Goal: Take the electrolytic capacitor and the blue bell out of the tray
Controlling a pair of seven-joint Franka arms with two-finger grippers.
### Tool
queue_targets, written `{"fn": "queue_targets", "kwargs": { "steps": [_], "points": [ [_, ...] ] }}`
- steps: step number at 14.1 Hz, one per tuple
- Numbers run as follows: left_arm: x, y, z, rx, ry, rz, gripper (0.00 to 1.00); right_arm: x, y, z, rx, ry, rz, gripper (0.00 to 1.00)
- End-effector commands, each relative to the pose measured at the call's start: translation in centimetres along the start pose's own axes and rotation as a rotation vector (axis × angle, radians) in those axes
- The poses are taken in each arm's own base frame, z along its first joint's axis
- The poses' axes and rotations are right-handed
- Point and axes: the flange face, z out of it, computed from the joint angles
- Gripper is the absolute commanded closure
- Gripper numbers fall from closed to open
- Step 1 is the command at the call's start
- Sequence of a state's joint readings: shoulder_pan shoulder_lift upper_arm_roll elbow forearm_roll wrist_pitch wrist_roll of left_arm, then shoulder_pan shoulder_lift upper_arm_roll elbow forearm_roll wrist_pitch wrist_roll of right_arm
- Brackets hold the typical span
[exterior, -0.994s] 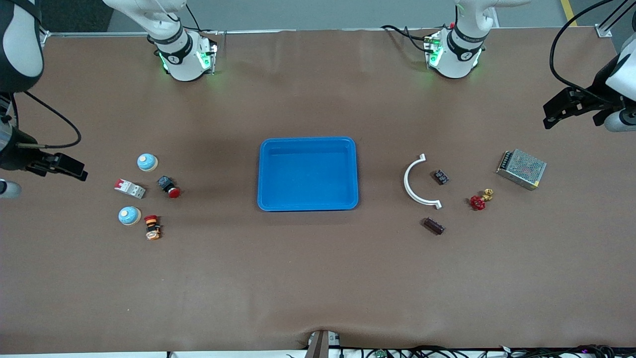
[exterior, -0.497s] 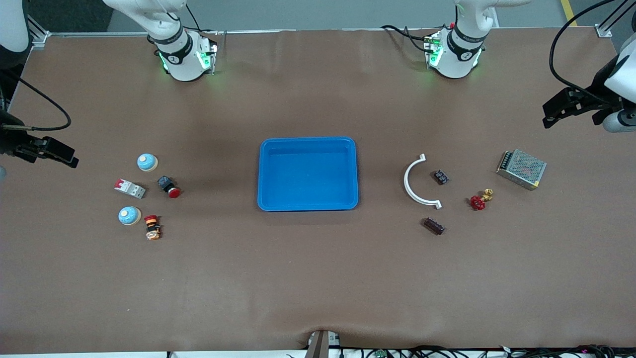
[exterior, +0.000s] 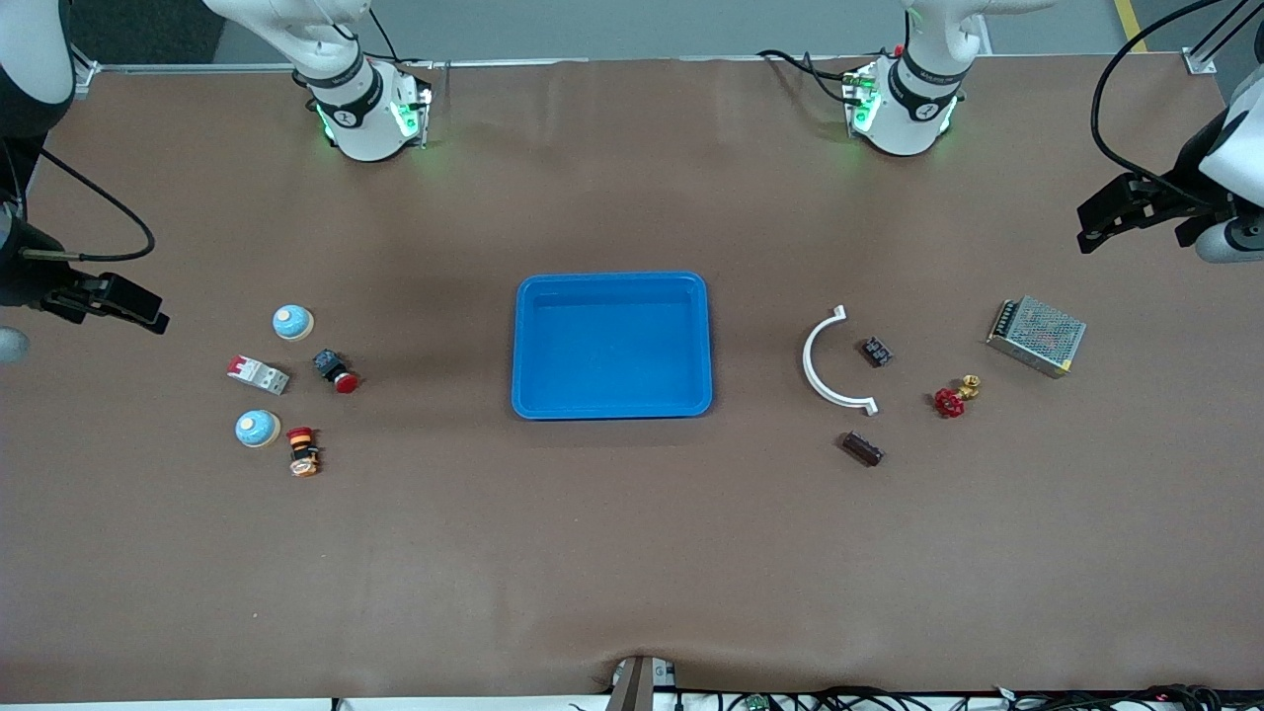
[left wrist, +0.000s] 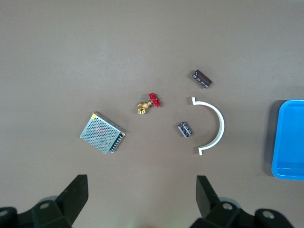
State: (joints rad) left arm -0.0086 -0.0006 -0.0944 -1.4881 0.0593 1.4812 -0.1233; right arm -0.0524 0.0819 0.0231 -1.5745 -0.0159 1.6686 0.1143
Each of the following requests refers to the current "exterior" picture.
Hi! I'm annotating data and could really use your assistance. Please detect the metal mesh power supply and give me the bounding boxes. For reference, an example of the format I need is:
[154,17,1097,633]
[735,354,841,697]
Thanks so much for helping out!
[986,295,1088,379]

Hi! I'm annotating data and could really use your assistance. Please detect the white and red circuit breaker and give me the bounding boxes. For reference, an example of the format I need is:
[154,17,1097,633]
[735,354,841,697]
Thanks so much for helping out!
[226,355,291,396]

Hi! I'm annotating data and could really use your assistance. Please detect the brass valve with red handwheel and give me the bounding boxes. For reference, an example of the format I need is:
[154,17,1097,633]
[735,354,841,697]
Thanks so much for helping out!
[934,374,983,420]

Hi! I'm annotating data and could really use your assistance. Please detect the red and yellow emergency button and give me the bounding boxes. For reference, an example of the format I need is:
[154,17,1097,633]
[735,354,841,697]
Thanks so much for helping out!
[285,426,322,479]

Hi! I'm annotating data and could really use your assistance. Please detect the blue plastic tray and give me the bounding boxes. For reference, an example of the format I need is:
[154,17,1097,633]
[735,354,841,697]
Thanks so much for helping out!
[511,271,714,422]

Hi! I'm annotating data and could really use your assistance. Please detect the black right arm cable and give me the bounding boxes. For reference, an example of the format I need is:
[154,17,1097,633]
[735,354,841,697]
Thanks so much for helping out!
[18,148,157,264]

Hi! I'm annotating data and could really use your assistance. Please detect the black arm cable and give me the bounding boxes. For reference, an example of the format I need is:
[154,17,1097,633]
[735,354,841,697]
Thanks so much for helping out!
[18,148,157,264]
[1089,0,1237,210]

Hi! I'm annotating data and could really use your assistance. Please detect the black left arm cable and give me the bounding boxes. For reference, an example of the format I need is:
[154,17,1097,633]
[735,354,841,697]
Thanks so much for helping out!
[1089,0,1237,210]

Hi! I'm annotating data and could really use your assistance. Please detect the aluminium corner bracket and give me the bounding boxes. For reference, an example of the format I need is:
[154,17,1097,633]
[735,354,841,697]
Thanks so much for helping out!
[1183,0,1250,76]

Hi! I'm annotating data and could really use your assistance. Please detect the black switch with red button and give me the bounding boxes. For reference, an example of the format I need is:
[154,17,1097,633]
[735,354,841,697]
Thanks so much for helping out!
[312,348,360,395]

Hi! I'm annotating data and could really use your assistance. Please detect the aluminium frame rail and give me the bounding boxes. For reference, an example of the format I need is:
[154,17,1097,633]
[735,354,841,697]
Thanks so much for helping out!
[71,54,307,95]

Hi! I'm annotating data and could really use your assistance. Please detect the white curved plastic bracket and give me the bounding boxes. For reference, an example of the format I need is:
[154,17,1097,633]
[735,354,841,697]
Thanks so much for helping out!
[801,305,880,417]

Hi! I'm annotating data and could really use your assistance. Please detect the black left base cables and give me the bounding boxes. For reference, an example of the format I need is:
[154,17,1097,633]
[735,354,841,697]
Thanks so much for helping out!
[757,47,862,106]

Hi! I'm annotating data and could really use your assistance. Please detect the black right base cable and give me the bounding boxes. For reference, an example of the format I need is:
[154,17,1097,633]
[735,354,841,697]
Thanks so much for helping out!
[365,5,436,72]

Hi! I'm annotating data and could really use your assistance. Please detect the brown camera mount post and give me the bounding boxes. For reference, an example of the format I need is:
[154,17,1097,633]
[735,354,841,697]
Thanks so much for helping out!
[604,655,678,711]

